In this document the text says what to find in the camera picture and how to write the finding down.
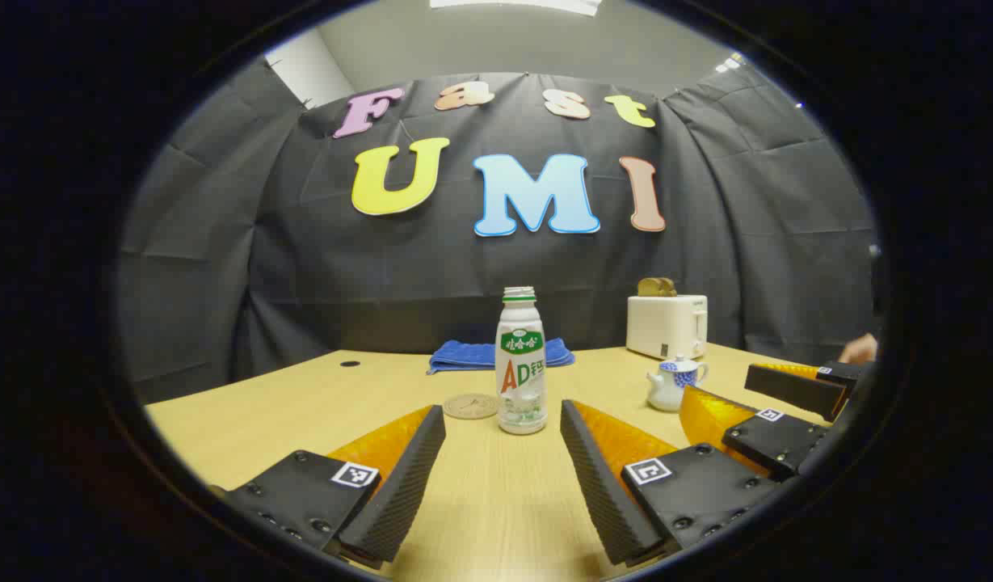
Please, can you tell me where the round wooden coaster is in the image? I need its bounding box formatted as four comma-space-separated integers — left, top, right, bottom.
443, 393, 500, 420

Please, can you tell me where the black backdrop cloth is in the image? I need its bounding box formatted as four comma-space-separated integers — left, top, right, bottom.
116, 57, 881, 405

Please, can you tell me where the blue folded towel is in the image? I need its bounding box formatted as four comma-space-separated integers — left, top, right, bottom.
427, 338, 576, 376

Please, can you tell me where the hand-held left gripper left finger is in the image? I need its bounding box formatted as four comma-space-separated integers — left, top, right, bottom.
209, 404, 447, 571

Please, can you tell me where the white water bottle green label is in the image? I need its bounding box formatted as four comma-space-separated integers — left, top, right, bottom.
495, 286, 548, 436

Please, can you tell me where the white blue patterned teacup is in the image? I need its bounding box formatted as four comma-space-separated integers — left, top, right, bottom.
646, 354, 710, 414

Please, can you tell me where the white toaster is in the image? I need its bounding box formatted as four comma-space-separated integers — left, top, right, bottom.
626, 294, 709, 361

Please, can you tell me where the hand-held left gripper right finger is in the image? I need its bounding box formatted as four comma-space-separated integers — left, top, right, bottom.
560, 399, 781, 567

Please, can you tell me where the ceiling light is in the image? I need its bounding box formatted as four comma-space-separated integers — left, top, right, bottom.
428, 0, 604, 17

